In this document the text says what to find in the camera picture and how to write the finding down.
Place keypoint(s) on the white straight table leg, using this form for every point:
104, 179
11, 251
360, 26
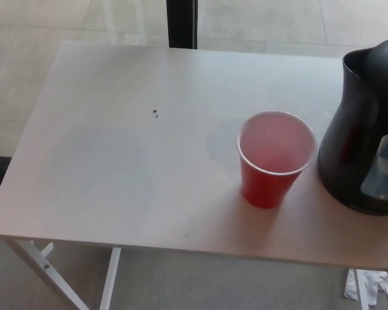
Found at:
110, 277
362, 290

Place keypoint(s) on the small dark crumbs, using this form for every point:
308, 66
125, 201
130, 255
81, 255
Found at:
155, 111

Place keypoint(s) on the red plastic cup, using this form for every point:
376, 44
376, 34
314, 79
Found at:
265, 189

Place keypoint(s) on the white slanted table leg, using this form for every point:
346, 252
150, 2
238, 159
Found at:
35, 264

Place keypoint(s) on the black vertical window post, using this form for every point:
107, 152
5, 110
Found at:
183, 22

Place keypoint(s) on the black electric kettle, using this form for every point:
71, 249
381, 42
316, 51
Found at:
346, 129

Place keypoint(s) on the crumpled white paper scrap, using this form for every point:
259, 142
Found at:
382, 285

